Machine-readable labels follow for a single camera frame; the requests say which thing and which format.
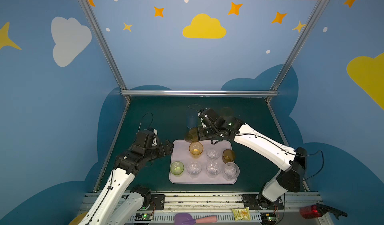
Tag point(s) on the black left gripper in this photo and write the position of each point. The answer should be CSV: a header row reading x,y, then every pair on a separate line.
x,y
163,148

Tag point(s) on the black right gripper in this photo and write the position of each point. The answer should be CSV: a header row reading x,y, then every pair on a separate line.
x,y
202,132

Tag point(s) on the dark amber dimpled glass back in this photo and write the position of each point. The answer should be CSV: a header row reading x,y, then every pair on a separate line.
x,y
192,136

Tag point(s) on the clear faceted glass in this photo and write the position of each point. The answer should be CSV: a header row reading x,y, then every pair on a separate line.
x,y
194,169
231,171
213,154
213,168

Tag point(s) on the short yellow glass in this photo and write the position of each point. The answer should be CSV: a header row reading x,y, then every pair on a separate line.
x,y
196,149

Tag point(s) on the amber dimpled glass front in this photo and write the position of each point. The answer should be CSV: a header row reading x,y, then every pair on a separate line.
x,y
228,156

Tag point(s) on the tall yellow-green glass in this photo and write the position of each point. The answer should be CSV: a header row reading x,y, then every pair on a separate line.
x,y
177,168

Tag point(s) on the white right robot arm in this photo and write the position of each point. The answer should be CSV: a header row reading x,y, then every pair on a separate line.
x,y
292,163

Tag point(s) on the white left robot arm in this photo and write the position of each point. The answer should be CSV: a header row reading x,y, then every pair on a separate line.
x,y
105,210

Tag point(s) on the pink plastic tray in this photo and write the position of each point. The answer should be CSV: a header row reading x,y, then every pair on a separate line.
x,y
182,154

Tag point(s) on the tall yellow plastic glass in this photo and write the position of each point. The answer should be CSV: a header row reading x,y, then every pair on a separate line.
x,y
226,112

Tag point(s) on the tall blue plastic glass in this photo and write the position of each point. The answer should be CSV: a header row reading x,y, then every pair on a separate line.
x,y
191,118

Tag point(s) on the purple pink spatula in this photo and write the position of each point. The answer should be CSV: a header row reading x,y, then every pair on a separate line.
x,y
187,219

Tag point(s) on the yellow snack packet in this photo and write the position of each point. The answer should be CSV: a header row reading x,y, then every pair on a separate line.
x,y
242,214

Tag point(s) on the yellow woven basket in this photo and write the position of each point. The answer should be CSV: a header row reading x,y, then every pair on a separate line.
x,y
78,219

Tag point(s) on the red black tool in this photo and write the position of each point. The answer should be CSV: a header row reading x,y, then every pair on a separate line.
x,y
318,210

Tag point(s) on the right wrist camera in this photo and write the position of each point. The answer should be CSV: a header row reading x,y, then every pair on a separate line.
x,y
210,115

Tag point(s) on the aluminium frame back rail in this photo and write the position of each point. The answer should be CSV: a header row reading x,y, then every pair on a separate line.
x,y
250,93

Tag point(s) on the aluminium frame left post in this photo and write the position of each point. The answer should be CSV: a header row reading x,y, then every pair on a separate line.
x,y
87,9

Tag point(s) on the aluminium frame post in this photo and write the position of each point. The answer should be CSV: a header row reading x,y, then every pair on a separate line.
x,y
87,9
303,36

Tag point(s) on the aluminium frame right post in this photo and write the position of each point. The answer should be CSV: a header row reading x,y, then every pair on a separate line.
x,y
303,36

